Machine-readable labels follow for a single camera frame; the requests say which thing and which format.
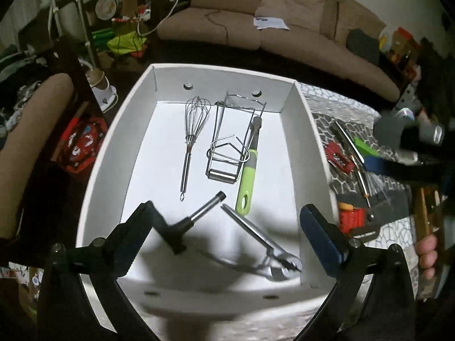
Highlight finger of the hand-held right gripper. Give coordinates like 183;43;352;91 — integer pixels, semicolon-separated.
364;155;441;187
373;115;445;149

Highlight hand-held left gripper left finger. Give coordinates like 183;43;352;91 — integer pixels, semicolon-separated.
37;201;160;341

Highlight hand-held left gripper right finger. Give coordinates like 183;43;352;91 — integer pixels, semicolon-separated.
295;203;416;341

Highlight black-handled metal tool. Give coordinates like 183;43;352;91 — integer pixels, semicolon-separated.
166;191;227;255

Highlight white cardboard box container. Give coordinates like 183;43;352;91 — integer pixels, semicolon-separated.
76;63;340;318

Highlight green-handled kitchen tool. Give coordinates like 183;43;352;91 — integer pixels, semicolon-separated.
235;117;263;216

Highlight metal wire whisk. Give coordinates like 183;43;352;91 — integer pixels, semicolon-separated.
179;96;213;202

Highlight metal wire dish tongs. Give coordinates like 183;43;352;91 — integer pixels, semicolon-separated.
205;92;268;186

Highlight person's right hand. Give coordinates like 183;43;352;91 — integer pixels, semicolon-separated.
415;235;439;282

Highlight long metal tongs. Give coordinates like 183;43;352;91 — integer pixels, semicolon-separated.
333;120;375;218

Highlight green plastic kitchen tool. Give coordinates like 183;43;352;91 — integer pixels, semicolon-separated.
353;138;380;157

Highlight red kitchen gadget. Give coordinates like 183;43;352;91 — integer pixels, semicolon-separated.
324;141;357;175

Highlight dark cushion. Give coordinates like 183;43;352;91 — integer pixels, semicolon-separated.
346;28;380;67

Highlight red toy package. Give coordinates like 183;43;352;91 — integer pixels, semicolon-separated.
59;116;108;175

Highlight brown armchair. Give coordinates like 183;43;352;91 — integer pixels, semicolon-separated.
0;73;75;241

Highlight white paper sheet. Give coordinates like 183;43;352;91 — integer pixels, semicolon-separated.
253;16;290;31

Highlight tan sofa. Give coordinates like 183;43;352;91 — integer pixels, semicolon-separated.
156;0;402;103

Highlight pile of clothes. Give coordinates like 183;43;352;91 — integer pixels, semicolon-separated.
0;43;48;134

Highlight green bag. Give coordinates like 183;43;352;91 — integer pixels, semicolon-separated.
90;28;148;57

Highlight white metal stand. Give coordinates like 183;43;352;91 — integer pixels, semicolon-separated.
48;0;119;113

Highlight round decorated tin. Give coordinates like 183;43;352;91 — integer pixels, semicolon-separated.
94;0;120;21

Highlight red slicer with orange handle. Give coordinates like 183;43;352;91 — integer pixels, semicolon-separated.
337;202;367;236

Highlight orange-handled black scraper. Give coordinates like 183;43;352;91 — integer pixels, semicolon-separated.
350;186;415;239

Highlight white cable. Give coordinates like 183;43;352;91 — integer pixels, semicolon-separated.
141;0;181;39

